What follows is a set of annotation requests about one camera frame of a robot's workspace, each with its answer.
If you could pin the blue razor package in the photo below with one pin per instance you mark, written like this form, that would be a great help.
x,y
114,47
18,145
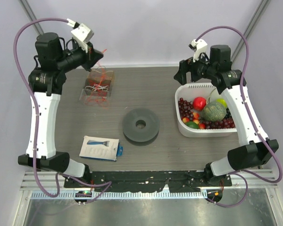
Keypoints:
x,y
101,148

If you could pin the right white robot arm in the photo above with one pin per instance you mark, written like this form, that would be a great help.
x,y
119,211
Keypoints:
x,y
255,146

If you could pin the green avocado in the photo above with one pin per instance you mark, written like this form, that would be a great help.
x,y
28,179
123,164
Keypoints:
x,y
192,124

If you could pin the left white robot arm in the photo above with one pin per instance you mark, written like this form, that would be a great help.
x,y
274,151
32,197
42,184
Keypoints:
x,y
53,61

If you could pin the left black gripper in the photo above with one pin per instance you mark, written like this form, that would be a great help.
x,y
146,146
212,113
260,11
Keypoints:
x,y
90,58

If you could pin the grey cable spool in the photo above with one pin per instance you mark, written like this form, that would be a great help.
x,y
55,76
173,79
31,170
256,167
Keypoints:
x,y
140,126

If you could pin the dark grape bunch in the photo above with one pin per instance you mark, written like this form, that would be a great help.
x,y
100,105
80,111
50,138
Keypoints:
x,y
228,114

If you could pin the small peach fruits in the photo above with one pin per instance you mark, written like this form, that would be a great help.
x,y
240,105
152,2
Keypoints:
x,y
195,118

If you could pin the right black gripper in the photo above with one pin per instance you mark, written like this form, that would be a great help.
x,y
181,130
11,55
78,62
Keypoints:
x,y
187,66

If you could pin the aluminium frame rail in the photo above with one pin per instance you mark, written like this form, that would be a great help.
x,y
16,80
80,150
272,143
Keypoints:
x,y
47,179

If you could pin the green pear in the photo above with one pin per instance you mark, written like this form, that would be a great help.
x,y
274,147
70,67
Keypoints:
x,y
222,101

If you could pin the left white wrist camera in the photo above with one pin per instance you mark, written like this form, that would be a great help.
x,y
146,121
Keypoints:
x,y
82,35

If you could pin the green netted melon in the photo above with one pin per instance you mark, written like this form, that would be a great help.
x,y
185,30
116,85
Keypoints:
x,y
213,111

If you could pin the red apple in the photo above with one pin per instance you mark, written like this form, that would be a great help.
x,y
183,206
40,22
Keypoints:
x,y
199,103

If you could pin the white plastic basket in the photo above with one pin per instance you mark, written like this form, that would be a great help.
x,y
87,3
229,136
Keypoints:
x,y
210,93

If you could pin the red grape bunch left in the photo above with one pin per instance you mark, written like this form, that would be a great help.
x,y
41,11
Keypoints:
x,y
185,109

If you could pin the white slotted cable duct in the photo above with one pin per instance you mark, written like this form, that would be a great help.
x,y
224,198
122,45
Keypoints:
x,y
165,194

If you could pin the clear cable box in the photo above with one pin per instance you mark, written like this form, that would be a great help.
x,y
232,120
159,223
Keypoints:
x,y
98,87

